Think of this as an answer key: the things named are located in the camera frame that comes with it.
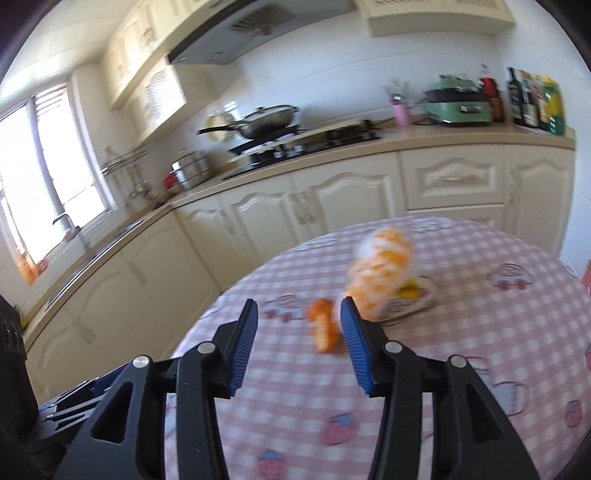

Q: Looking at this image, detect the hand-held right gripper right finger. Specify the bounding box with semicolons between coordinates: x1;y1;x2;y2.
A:
340;296;541;480

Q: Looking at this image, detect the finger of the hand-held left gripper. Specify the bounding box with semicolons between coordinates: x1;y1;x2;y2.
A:
39;364;126;423

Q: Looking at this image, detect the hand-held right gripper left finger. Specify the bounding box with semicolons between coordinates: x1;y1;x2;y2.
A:
54;299;258;480

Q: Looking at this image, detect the small orange bread piece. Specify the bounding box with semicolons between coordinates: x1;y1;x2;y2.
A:
307;298;343;354

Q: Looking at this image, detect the orange white plastic bag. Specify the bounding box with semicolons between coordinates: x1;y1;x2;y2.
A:
344;226;415;320

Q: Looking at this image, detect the round table pink checked cloth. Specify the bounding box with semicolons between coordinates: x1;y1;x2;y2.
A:
164;216;591;480

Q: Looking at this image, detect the orange printed bag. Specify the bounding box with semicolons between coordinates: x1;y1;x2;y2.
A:
16;249;49;287

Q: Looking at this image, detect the steel kitchen sink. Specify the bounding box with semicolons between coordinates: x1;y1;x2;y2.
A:
44;219;144;310

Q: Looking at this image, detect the cream base cabinet run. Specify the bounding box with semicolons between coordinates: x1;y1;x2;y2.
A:
21;145;575;398

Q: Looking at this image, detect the metal sink faucet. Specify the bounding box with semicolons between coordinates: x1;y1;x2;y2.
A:
52;213;88;252

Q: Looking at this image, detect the steel steamer pot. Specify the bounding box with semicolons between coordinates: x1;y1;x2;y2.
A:
171;151;211;191

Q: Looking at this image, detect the black gas stove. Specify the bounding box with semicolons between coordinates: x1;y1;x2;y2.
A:
222;119;384;181

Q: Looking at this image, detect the metal utensil rack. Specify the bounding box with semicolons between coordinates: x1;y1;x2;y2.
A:
99;147;151;178

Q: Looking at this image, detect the round beige mat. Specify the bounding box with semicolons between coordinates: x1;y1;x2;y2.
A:
205;111;242;144

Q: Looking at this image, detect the beige kitchen countertop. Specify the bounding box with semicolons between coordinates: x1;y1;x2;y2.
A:
18;117;577;337

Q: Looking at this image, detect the kitchen window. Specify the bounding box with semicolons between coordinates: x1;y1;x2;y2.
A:
0;83;116;278

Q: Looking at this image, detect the bundle of cutlery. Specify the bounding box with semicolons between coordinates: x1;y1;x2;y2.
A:
381;80;414;106

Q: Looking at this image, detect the green electric cooker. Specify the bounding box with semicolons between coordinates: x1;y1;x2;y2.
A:
424;75;494;126

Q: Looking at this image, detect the red cap sauce bottle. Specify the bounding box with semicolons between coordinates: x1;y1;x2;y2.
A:
478;64;505;123

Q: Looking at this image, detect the grey range hood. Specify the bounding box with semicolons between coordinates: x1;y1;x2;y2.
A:
167;0;356;66

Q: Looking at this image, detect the steel wok with black handle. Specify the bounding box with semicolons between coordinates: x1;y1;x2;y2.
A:
198;104;300;140

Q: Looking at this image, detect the cream lattice wall cabinet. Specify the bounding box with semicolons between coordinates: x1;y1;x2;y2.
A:
124;65;188;144
355;0;515;38

